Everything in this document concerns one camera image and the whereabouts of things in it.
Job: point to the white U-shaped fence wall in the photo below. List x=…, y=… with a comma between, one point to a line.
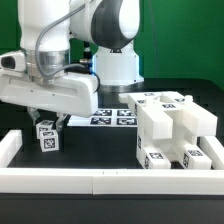
x=99, y=181

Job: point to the white chair seat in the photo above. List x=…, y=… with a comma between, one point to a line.
x=179, y=135

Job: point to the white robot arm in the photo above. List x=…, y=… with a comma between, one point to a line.
x=70, y=49

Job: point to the white marker tag sheet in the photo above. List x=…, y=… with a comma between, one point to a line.
x=105, y=118

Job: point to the white chair back piece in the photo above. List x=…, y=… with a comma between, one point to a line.
x=159, y=113

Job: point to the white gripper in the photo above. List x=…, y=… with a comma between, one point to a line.
x=71, y=93

